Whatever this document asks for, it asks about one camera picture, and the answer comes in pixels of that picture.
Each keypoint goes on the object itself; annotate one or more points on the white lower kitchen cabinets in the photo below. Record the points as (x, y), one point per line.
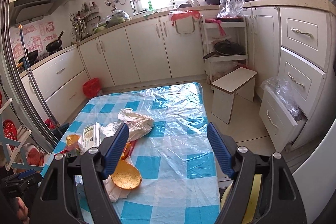
(292, 39)

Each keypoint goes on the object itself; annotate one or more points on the black wok on stove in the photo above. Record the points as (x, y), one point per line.
(55, 45)

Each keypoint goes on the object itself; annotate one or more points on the red bag on cabinet hook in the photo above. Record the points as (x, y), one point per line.
(184, 21)

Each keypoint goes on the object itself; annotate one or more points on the clear plastic bottle green label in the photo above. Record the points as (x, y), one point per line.
(92, 136)

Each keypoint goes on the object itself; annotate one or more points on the white tiered rack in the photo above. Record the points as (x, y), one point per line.
(215, 30)

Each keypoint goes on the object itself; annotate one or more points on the clear plastic bag on rack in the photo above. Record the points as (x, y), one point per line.
(230, 8)

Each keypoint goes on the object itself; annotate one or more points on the white step stool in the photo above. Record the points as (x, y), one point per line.
(241, 82)

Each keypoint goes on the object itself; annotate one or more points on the black frying pan on rack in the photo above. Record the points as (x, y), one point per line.
(225, 48)

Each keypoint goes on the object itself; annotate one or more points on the open white bottom drawer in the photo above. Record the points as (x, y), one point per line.
(281, 126)

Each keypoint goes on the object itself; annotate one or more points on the utensil rack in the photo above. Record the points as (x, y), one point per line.
(85, 21)

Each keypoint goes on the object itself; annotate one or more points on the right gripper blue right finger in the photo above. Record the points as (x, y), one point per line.
(224, 148)

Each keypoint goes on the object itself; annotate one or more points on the yellow trash bucket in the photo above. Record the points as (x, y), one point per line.
(253, 199)

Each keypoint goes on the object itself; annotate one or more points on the white tissue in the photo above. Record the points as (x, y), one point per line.
(114, 192)

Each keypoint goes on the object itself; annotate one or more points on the white blue shelf rack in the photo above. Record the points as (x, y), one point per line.
(14, 154)

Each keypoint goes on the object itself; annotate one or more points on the white refrigerator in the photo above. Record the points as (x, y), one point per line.
(315, 178)

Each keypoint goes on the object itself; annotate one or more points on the red yellow snack wrapper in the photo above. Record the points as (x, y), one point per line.
(69, 151)

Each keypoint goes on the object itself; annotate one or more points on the printed white plastic bag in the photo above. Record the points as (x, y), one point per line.
(139, 124)

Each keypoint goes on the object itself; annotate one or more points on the red waste basket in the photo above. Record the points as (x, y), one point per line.
(92, 88)

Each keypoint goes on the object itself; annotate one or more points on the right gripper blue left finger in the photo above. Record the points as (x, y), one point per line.
(111, 150)

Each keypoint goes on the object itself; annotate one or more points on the range hood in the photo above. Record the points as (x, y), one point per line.
(26, 11)

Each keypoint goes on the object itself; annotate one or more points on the blue checkered tablecloth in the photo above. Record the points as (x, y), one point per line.
(176, 162)

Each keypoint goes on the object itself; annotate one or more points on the orange peel piece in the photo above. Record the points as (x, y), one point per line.
(126, 176)
(72, 139)

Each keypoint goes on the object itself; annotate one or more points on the clear plastic bag in drawer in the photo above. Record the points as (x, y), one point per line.
(283, 90)

